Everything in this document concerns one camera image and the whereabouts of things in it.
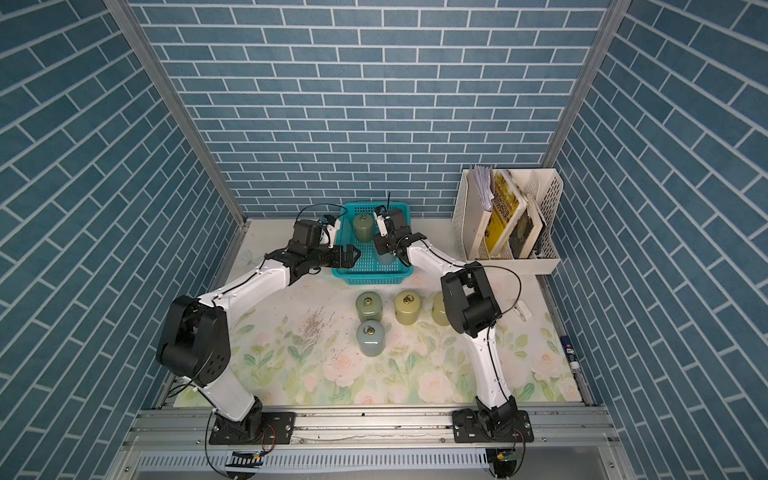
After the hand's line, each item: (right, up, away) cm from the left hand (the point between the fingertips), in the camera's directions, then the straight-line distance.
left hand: (356, 252), depth 90 cm
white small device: (+52, -19, +4) cm, 56 cm away
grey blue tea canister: (+5, -23, -9) cm, 25 cm away
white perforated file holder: (+66, +23, +16) cm, 72 cm away
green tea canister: (0, +9, +20) cm, 21 cm away
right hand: (+8, +5, +12) cm, 15 cm away
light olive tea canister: (+25, -18, -1) cm, 31 cm away
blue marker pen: (+65, -31, -1) cm, 72 cm away
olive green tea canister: (+16, -16, -2) cm, 23 cm away
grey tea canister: (+9, -3, +17) cm, 19 cm away
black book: (+55, +7, +7) cm, 56 cm away
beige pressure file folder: (+37, +15, -1) cm, 40 cm away
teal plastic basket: (+2, -7, +15) cm, 16 cm away
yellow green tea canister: (+4, -16, -3) cm, 17 cm away
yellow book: (+48, +15, +4) cm, 50 cm away
